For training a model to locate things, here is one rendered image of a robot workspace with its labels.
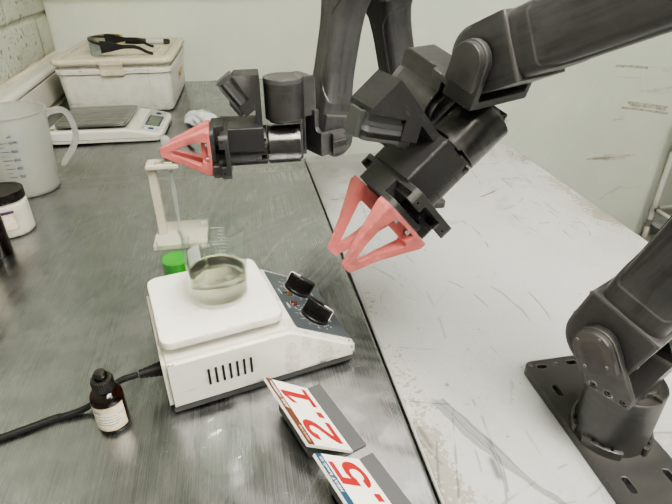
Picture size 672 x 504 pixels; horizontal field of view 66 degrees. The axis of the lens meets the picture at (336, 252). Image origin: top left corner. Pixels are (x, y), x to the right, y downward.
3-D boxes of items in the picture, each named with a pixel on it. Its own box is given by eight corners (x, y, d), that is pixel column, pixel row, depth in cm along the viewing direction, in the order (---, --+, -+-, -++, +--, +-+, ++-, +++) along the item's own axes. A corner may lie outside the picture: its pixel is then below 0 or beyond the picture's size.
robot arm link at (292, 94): (283, 84, 68) (354, 72, 74) (250, 73, 74) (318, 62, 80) (288, 167, 74) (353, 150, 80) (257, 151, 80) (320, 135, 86)
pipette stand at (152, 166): (209, 222, 87) (198, 149, 80) (207, 246, 80) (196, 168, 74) (159, 226, 86) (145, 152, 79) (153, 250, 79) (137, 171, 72)
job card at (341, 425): (319, 385, 55) (318, 356, 53) (366, 446, 48) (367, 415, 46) (266, 408, 52) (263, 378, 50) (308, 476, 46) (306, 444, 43)
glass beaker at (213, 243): (189, 318, 51) (175, 244, 47) (189, 283, 57) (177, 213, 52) (260, 308, 53) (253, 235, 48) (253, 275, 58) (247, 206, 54)
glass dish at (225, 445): (255, 476, 46) (253, 460, 44) (192, 481, 45) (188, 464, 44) (258, 426, 50) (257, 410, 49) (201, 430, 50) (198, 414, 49)
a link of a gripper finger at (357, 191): (329, 258, 47) (403, 184, 47) (302, 223, 53) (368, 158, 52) (370, 293, 51) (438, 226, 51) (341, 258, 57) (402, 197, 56)
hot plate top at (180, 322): (252, 262, 61) (252, 255, 61) (285, 320, 52) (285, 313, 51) (147, 285, 57) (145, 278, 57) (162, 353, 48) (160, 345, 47)
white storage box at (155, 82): (191, 82, 175) (185, 36, 168) (178, 112, 144) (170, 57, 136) (95, 85, 171) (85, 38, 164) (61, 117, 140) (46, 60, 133)
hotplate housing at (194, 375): (313, 299, 68) (311, 246, 64) (356, 362, 58) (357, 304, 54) (136, 344, 61) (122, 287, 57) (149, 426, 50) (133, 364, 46)
